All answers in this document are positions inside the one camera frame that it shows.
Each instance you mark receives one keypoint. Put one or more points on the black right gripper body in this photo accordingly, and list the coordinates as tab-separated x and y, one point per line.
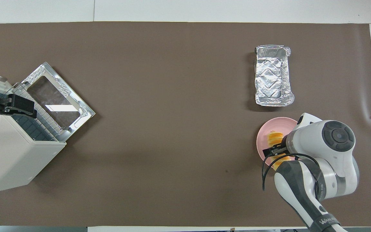
279	149

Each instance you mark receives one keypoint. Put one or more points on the sliced orange bread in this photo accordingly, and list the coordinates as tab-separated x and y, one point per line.
274	137

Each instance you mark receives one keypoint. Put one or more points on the aluminium foil tray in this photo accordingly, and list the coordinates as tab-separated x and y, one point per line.
271	77

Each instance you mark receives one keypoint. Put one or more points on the glass oven door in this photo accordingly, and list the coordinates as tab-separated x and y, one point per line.
55	96

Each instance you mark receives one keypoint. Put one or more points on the cream toaster oven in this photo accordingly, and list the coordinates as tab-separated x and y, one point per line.
8	161

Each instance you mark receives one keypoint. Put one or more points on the pink round plate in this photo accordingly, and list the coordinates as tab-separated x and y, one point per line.
269	125

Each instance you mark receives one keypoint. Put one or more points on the brown table mat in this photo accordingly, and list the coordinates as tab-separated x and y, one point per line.
179	129

